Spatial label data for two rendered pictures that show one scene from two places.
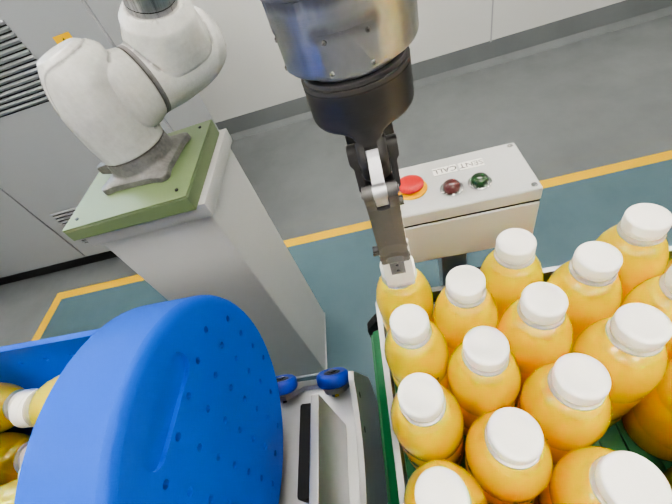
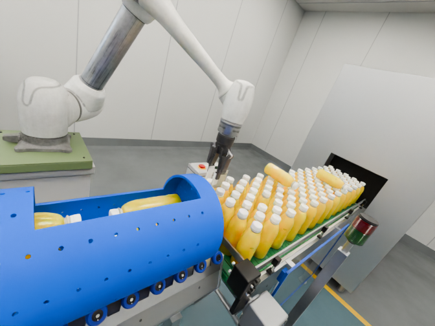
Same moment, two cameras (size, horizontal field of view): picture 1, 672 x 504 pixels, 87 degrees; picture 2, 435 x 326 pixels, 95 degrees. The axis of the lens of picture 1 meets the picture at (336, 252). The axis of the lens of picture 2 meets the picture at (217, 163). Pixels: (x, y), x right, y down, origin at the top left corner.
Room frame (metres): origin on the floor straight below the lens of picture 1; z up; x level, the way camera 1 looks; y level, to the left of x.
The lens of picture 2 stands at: (-0.14, 0.65, 1.53)
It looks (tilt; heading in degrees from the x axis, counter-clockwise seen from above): 22 degrees down; 298
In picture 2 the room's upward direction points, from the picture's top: 19 degrees clockwise
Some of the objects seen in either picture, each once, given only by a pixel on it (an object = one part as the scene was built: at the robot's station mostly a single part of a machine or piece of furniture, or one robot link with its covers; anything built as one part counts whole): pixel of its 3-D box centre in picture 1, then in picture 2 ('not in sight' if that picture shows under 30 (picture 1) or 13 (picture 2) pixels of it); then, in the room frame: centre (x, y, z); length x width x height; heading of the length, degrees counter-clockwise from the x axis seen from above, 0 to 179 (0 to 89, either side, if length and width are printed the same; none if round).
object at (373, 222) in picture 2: not in sight; (356, 235); (-0.33, -0.18, 1.18); 0.06 x 0.06 x 0.16
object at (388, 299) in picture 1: (407, 312); not in sight; (0.25, -0.06, 1.00); 0.07 x 0.07 x 0.19
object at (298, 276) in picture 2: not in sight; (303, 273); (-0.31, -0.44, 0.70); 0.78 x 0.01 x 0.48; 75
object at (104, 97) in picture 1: (101, 98); (46, 105); (0.88, 0.34, 1.21); 0.18 x 0.16 x 0.22; 121
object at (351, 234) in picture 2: not in sight; (356, 234); (-0.33, -0.18, 1.18); 0.06 x 0.06 x 0.05
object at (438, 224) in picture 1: (449, 206); (206, 174); (0.35, -0.17, 1.05); 0.20 x 0.10 x 0.10; 75
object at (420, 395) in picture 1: (421, 397); (230, 202); (0.11, -0.02, 1.10); 0.04 x 0.04 x 0.02
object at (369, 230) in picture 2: not in sight; (364, 224); (-0.33, -0.18, 1.23); 0.06 x 0.06 x 0.04
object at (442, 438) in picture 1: (429, 428); (223, 220); (0.11, -0.02, 1.00); 0.07 x 0.07 x 0.19
